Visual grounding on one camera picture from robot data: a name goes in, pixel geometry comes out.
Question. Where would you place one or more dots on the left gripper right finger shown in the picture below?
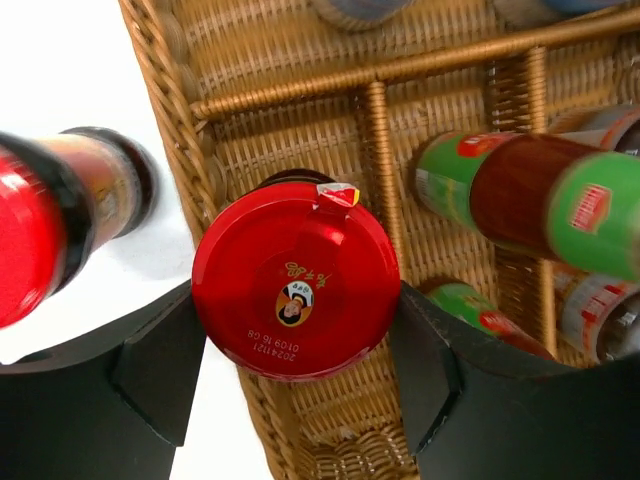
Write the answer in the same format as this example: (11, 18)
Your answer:
(474, 407)

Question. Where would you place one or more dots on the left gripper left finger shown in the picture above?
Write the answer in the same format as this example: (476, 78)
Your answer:
(113, 403)

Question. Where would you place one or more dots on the yellow cap sauce bottle front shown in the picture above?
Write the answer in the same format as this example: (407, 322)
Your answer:
(464, 302)

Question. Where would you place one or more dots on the yellow cap sauce bottle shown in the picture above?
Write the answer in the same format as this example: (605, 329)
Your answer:
(464, 302)
(538, 194)

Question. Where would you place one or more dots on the pink spice jar white lid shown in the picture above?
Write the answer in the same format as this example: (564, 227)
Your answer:
(597, 314)

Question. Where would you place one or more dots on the red cap sauce jar front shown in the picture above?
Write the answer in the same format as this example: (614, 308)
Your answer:
(62, 198)

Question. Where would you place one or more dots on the red cap sauce jar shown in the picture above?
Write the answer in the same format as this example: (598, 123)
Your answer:
(62, 198)
(296, 280)

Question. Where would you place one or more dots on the dark spice jar white lid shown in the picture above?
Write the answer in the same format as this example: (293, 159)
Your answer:
(614, 128)

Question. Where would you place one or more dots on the silver cap white shaker front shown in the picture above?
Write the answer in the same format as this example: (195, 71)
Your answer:
(358, 15)

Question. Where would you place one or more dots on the woven wicker divided tray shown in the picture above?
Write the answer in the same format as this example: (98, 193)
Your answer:
(242, 89)

